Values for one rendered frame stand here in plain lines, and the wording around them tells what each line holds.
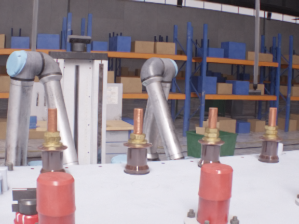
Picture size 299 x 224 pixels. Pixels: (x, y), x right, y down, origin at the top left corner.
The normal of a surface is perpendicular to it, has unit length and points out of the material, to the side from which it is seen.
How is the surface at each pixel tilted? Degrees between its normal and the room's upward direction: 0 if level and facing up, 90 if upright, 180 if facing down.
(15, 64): 83
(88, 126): 90
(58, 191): 89
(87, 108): 90
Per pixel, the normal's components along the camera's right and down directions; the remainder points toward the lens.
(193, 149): -0.80, 0.10
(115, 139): 0.34, 0.11
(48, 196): -0.19, 0.07
